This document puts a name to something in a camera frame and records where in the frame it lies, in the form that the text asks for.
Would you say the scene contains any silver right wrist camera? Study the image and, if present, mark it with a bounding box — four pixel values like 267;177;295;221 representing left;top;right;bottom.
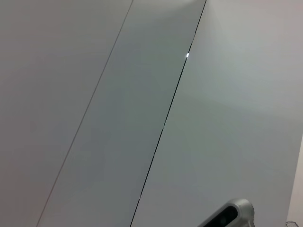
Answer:
196;198;255;227

